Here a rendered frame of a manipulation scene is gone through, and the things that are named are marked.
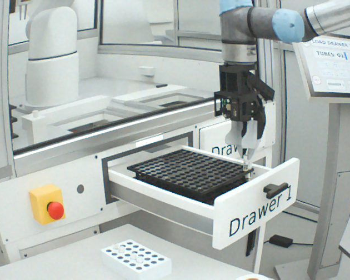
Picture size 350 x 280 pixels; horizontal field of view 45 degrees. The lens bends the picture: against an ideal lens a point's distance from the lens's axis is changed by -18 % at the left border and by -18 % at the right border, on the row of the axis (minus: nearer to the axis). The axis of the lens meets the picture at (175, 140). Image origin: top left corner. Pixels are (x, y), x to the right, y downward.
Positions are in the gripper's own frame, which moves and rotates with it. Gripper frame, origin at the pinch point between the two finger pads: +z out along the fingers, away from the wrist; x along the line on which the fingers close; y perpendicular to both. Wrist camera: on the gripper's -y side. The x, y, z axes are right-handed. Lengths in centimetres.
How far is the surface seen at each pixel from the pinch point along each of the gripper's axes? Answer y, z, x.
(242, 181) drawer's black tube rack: 0.6, 6.8, -0.9
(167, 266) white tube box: 28.6, 15.6, 3.4
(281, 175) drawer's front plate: 1.4, 2.8, 10.6
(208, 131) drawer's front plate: -11.0, 1.2, -21.3
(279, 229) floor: -128, 93, -68
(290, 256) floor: -104, 93, -42
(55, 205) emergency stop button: 40.6, 4.7, -16.0
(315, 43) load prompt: -77, -21, -20
